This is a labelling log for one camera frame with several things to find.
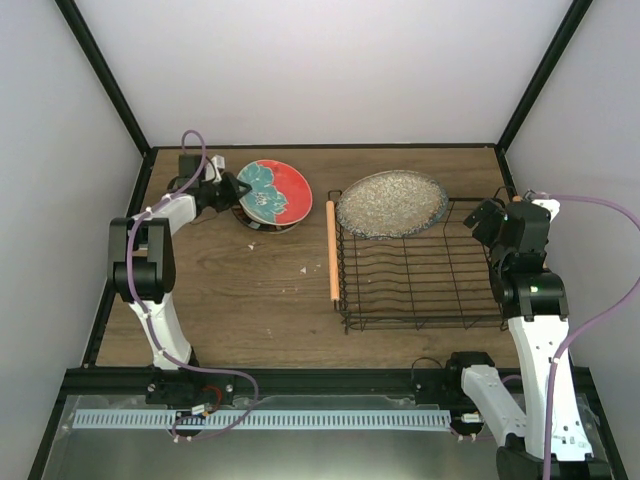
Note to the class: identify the white slotted cable duct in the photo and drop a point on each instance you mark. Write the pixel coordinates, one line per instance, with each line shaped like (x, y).
(402, 420)

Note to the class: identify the black rimmed cream plate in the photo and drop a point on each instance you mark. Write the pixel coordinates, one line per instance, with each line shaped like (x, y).
(252, 224)

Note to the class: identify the black metal enclosure frame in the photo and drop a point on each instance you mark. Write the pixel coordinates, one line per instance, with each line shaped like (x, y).
(100, 75)

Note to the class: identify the red and teal floral plate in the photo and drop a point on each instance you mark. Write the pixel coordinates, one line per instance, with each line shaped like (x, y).
(279, 196)

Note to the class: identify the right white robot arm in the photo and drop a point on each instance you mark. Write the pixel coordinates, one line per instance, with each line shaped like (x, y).
(545, 438)

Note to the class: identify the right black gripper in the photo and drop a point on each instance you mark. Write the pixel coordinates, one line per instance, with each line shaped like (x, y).
(484, 231)

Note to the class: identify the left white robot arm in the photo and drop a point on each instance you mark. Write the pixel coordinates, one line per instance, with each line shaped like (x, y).
(142, 266)

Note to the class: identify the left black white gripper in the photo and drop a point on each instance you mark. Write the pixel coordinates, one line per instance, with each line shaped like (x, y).
(233, 186)

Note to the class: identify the speckled beige blue-rimmed plate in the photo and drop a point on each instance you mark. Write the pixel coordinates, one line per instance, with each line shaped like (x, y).
(391, 204)

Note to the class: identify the black wire dish rack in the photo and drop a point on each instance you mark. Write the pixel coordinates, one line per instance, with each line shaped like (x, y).
(435, 279)

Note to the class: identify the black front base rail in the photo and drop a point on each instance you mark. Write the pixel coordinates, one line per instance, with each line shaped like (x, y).
(184, 388)

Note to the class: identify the left wooden rack handle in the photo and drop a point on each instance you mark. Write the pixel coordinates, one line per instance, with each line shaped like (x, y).
(332, 251)

